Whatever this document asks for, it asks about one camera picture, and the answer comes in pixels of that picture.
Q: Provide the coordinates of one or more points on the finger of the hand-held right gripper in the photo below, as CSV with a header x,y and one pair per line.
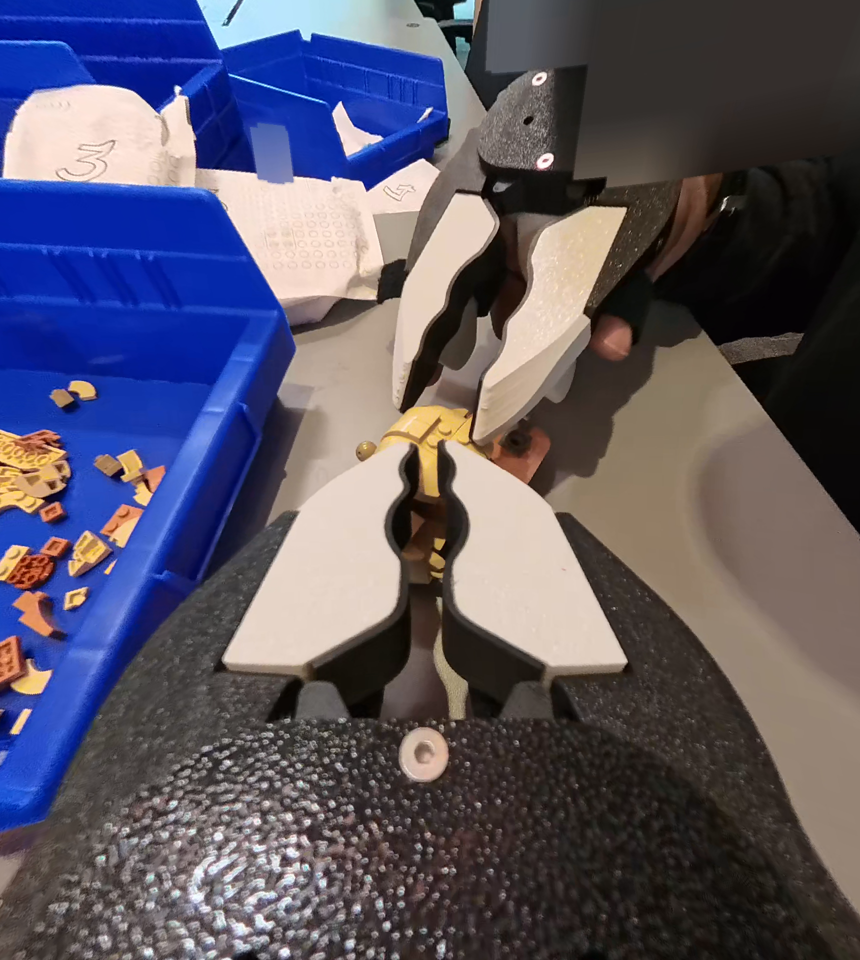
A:
x,y
557,300
437,262

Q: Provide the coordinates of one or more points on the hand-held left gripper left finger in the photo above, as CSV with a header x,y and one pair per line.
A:
x,y
325,577

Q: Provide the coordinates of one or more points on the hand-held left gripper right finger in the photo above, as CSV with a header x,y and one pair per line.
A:
x,y
535,585

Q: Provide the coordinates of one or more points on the tan and brown brick model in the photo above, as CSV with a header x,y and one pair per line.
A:
x,y
430,427

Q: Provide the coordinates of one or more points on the person's right forearm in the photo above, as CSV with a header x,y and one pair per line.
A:
x,y
812,240

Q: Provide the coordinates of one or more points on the grey desk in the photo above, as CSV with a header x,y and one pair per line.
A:
x,y
700,525

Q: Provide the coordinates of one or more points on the person's right hand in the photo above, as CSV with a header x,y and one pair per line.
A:
x,y
692,217

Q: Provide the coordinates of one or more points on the white paper bags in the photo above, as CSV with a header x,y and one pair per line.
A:
x,y
310,240

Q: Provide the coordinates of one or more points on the crumpled white paper scrap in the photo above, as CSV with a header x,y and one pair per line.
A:
x,y
355,135

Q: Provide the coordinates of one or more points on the black wristwatch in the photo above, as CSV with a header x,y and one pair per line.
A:
x,y
730,195

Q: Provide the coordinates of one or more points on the group of small loose bricks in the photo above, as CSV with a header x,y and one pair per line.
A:
x,y
17,450

